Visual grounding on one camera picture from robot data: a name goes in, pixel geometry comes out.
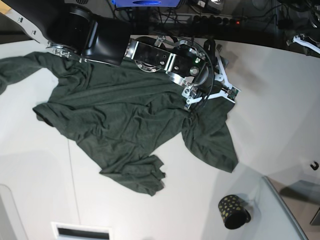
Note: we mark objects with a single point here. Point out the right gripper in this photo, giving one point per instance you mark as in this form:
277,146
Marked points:
210,82

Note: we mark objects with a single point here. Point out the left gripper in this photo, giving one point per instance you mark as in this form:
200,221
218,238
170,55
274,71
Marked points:
308,44

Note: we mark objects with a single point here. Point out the dark green t-shirt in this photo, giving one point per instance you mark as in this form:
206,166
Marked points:
119,115

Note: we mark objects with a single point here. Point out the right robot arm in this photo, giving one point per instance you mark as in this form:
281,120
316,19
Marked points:
71,31

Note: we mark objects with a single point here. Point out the white power strip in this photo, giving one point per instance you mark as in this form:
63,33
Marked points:
188,18

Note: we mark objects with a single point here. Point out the blue box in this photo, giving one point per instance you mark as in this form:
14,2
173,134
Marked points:
145,3

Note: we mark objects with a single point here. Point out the small black hook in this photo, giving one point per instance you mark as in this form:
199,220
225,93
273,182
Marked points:
315,165

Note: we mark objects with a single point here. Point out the black mug with gold dots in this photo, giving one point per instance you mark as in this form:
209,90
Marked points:
233,212

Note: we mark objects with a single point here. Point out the grey tray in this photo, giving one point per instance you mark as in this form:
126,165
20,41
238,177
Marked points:
302,198

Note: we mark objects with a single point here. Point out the white slotted plate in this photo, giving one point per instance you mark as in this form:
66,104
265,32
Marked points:
67,231

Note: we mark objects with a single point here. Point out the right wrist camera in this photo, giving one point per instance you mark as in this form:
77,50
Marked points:
232,94

